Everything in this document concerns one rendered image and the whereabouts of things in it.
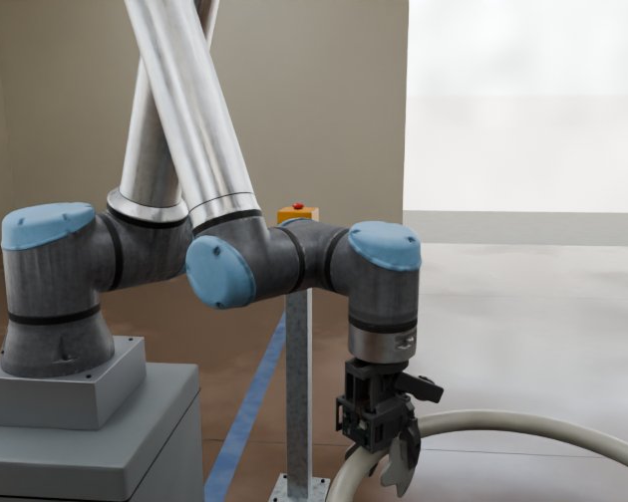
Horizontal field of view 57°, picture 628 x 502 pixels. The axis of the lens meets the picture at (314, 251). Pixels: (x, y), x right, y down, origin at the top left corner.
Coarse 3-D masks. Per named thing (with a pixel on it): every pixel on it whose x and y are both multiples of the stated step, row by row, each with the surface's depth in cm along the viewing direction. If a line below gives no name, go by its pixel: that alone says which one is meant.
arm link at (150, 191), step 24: (216, 0) 93; (144, 72) 96; (144, 96) 97; (144, 120) 98; (144, 144) 100; (144, 168) 102; (168, 168) 103; (120, 192) 106; (144, 192) 104; (168, 192) 105; (120, 216) 105; (144, 216) 104; (168, 216) 106; (120, 240) 104; (144, 240) 106; (168, 240) 109; (192, 240) 114; (144, 264) 107; (168, 264) 112; (120, 288) 108
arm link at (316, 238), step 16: (288, 224) 82; (304, 224) 79; (320, 224) 80; (304, 240) 75; (320, 240) 76; (336, 240) 75; (304, 256) 74; (320, 256) 75; (304, 272) 74; (320, 272) 76; (304, 288) 77; (320, 288) 79
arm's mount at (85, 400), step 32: (128, 352) 108; (0, 384) 97; (32, 384) 96; (64, 384) 95; (96, 384) 96; (128, 384) 109; (0, 416) 98; (32, 416) 97; (64, 416) 97; (96, 416) 96
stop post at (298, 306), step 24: (288, 216) 192; (312, 216) 191; (288, 312) 201; (288, 336) 203; (288, 360) 205; (288, 384) 206; (288, 408) 208; (288, 432) 210; (288, 456) 212; (288, 480) 214; (312, 480) 225
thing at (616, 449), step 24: (432, 432) 84; (528, 432) 85; (552, 432) 84; (576, 432) 82; (600, 432) 82; (360, 456) 76; (384, 456) 80; (624, 456) 78; (336, 480) 72; (360, 480) 74
